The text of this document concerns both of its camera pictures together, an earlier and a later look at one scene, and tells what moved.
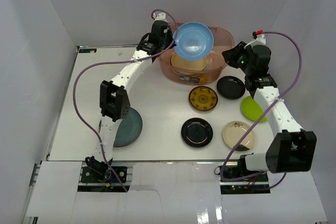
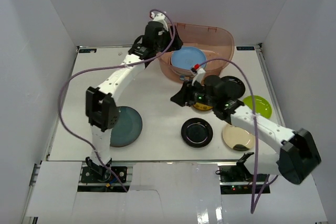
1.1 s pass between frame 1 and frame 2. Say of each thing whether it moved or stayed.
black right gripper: moved
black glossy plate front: stayed
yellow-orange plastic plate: moved
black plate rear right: stayed
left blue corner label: stayed
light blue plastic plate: moved
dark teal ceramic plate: stayed
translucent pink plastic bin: stayed
